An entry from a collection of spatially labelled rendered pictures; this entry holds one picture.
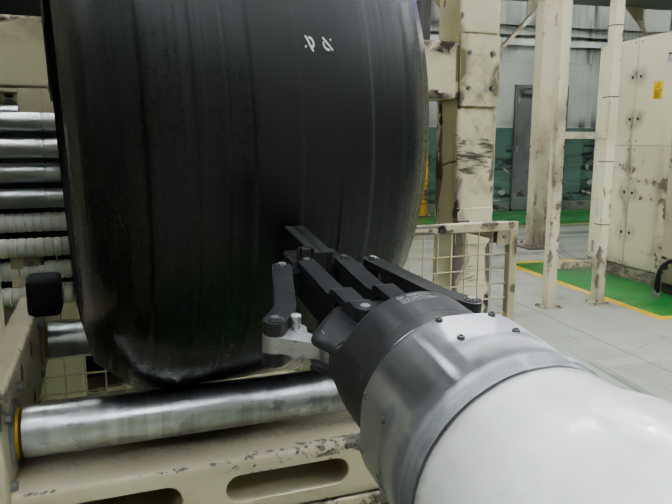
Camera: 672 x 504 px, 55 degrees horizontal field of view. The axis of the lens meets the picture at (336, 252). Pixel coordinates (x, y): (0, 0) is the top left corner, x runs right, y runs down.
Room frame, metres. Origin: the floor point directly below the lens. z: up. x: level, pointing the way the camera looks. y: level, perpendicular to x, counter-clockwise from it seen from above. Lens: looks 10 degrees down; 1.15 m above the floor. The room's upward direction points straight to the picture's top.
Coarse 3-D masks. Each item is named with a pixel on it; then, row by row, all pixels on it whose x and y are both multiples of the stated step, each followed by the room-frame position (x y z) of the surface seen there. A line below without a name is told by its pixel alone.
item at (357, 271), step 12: (336, 264) 0.41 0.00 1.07; (348, 264) 0.40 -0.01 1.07; (360, 264) 0.41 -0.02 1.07; (348, 276) 0.39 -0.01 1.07; (360, 276) 0.38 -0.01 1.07; (372, 276) 0.38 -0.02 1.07; (360, 288) 0.37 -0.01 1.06; (372, 288) 0.36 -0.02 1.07; (384, 288) 0.35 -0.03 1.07; (396, 288) 0.35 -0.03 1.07; (372, 300) 0.36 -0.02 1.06; (384, 300) 0.34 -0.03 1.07
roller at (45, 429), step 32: (224, 384) 0.58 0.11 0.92; (256, 384) 0.59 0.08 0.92; (288, 384) 0.59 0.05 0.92; (320, 384) 0.60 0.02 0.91; (32, 416) 0.52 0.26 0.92; (64, 416) 0.52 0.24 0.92; (96, 416) 0.53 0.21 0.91; (128, 416) 0.54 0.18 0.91; (160, 416) 0.55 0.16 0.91; (192, 416) 0.55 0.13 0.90; (224, 416) 0.56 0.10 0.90; (256, 416) 0.58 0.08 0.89; (288, 416) 0.59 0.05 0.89; (32, 448) 0.51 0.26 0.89; (64, 448) 0.52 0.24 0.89
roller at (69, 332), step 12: (48, 324) 0.79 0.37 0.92; (60, 324) 0.79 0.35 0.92; (72, 324) 0.79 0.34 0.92; (48, 336) 0.77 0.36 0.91; (60, 336) 0.78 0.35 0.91; (72, 336) 0.78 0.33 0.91; (84, 336) 0.79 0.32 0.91; (48, 348) 0.77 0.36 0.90; (60, 348) 0.77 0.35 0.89; (72, 348) 0.78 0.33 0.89; (84, 348) 0.79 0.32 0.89
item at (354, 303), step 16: (304, 256) 0.41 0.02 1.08; (304, 272) 0.39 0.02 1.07; (320, 272) 0.39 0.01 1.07; (304, 288) 0.39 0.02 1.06; (320, 288) 0.36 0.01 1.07; (336, 288) 0.35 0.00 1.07; (352, 288) 0.35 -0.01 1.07; (304, 304) 0.39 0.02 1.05; (320, 304) 0.36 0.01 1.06; (336, 304) 0.34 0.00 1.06; (352, 304) 0.32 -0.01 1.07; (368, 304) 0.32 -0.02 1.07; (320, 320) 0.36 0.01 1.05
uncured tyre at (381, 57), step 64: (64, 0) 0.46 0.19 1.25; (128, 0) 0.44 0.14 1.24; (192, 0) 0.45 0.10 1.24; (256, 0) 0.47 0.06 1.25; (320, 0) 0.49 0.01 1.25; (384, 0) 0.52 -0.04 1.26; (64, 64) 0.47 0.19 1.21; (128, 64) 0.44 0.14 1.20; (192, 64) 0.44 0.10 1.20; (256, 64) 0.46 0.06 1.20; (320, 64) 0.48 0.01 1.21; (384, 64) 0.50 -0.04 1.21; (64, 128) 0.49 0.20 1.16; (128, 128) 0.44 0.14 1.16; (192, 128) 0.44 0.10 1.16; (256, 128) 0.46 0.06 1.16; (320, 128) 0.48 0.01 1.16; (384, 128) 0.50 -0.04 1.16; (64, 192) 0.83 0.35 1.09; (128, 192) 0.44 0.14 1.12; (192, 192) 0.44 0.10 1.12; (256, 192) 0.46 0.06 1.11; (320, 192) 0.49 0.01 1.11; (384, 192) 0.51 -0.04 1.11; (128, 256) 0.46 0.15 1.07; (192, 256) 0.46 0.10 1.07; (256, 256) 0.48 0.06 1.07; (384, 256) 0.53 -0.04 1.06; (128, 320) 0.49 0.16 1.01; (192, 320) 0.48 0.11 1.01; (256, 320) 0.51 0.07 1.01; (192, 384) 0.58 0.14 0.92
